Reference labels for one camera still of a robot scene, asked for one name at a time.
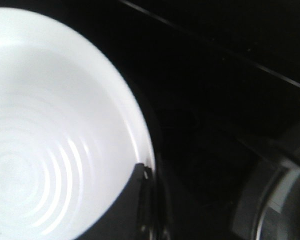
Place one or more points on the white ceramic plate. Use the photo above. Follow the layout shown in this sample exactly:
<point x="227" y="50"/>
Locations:
<point x="71" y="130"/>

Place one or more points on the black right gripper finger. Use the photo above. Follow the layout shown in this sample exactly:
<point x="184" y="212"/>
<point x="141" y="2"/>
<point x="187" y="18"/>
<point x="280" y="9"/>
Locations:
<point x="130" y="216"/>

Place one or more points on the black right burner grate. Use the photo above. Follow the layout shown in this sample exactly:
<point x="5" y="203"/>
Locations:
<point x="269" y="204"/>

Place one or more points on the black glass gas stove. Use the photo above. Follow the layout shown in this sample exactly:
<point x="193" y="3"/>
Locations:
<point x="206" y="72"/>

